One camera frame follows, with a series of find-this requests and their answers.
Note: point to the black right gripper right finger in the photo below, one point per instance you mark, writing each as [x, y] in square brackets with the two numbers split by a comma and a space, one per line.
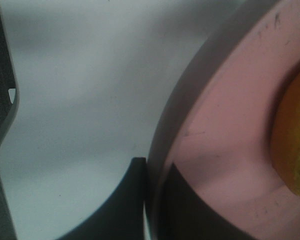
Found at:
[130, 212]

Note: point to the pink round plate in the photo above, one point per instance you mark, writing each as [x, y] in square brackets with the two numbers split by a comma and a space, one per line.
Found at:
[210, 175]

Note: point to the burger with yellow bun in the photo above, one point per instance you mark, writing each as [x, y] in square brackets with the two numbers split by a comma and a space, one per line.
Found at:
[285, 137]

